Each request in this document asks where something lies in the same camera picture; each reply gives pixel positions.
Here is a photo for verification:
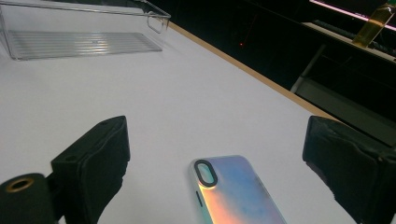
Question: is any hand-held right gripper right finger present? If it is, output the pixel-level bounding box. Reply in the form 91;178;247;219
302;115;396;224

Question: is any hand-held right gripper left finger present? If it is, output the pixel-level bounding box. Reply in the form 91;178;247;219
50;115;131;224

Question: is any iridescent phone case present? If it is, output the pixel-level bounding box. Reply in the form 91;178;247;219
190;154;288;224

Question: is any clear plastic storage bin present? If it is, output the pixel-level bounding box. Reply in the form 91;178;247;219
0;0;172;62

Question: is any white-legged office desk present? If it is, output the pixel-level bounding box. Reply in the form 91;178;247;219
290;21;396;147

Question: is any black keyboard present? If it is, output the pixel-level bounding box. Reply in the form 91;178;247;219
312;19;396;59

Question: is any bottle of yellow liquid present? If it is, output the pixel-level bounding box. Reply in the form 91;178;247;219
352;2;396;49

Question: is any monitor with pink glow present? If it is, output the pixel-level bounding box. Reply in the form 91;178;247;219
308;0;396;32

